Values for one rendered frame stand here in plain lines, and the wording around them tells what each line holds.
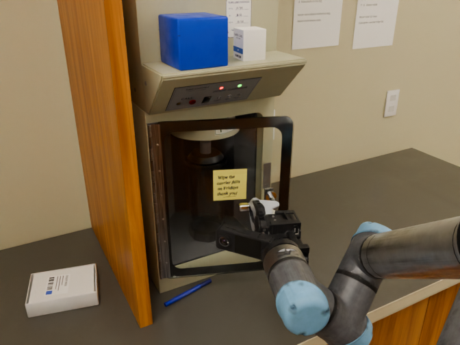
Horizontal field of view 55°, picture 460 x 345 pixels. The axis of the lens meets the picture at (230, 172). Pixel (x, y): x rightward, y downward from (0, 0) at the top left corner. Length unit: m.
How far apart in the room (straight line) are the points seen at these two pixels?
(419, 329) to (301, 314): 0.78
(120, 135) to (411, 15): 1.43
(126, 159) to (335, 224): 0.80
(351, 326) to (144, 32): 0.65
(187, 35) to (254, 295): 0.65
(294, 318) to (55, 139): 0.91
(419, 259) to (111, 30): 0.58
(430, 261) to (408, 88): 1.53
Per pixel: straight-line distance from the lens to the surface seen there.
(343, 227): 1.44
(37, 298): 1.16
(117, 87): 0.81
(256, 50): 0.92
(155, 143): 0.94
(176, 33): 0.82
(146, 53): 0.91
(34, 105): 1.33
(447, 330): 0.45
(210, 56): 0.84
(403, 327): 1.37
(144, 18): 0.90
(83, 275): 1.20
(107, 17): 0.79
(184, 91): 0.86
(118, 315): 1.12
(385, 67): 1.94
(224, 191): 1.00
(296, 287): 0.70
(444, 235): 0.58
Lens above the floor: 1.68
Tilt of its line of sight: 25 degrees down
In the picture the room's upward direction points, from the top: straight up
